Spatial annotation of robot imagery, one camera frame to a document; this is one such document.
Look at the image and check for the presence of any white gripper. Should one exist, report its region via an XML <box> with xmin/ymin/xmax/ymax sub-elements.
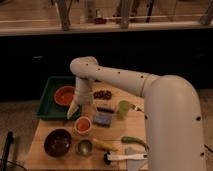
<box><xmin>67</xmin><ymin>77</ymin><xmax>93</xmax><ymax>119</ymax></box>

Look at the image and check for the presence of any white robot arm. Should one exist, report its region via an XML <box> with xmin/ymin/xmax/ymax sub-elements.
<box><xmin>68</xmin><ymin>56</ymin><xmax>207</xmax><ymax>171</ymax></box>

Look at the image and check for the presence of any paper cup orange inside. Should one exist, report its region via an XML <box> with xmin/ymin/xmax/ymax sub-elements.
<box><xmin>73</xmin><ymin>116</ymin><xmax>92</xmax><ymax>135</ymax></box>

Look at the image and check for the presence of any metal measuring cup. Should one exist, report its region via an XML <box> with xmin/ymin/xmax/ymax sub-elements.
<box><xmin>76</xmin><ymin>139</ymin><xmax>93</xmax><ymax>156</ymax></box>

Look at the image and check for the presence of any green plastic cup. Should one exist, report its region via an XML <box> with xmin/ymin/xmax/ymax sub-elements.
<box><xmin>117</xmin><ymin>100</ymin><xmax>132</xmax><ymax>119</ymax></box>

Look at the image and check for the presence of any orange bowl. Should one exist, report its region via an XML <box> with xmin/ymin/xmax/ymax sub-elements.
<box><xmin>53</xmin><ymin>86</ymin><xmax>75</xmax><ymax>107</ymax></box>

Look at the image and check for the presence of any green plastic tray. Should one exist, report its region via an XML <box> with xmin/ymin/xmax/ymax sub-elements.
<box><xmin>37</xmin><ymin>76</ymin><xmax>75</xmax><ymax>120</ymax></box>

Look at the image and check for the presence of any black rectangular block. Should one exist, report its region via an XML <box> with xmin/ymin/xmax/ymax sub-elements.
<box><xmin>97</xmin><ymin>107</ymin><xmax>115</xmax><ymax>113</ymax></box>

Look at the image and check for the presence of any dark grape bunch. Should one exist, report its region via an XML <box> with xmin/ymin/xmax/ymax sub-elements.
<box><xmin>94</xmin><ymin>90</ymin><xmax>112</xmax><ymax>100</ymax></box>

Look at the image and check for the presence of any dark brown bowl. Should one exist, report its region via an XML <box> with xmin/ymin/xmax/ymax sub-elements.
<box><xmin>44</xmin><ymin>129</ymin><xmax>72</xmax><ymax>158</ymax></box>

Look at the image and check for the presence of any yellow banana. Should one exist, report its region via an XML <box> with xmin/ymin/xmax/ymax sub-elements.
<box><xmin>92</xmin><ymin>138</ymin><xmax>117</xmax><ymax>151</ymax></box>

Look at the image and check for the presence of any green pepper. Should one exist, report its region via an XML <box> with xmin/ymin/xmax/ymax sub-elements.
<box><xmin>121</xmin><ymin>136</ymin><xmax>149</xmax><ymax>149</ymax></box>

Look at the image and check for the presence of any black pole stand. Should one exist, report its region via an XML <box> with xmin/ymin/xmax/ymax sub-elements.
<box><xmin>0</xmin><ymin>131</ymin><xmax>14</xmax><ymax>171</ymax></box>

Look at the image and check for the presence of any grey cloth piece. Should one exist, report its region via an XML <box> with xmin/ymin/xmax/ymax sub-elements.
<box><xmin>125</xmin><ymin>147</ymin><xmax>147</xmax><ymax>171</ymax></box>

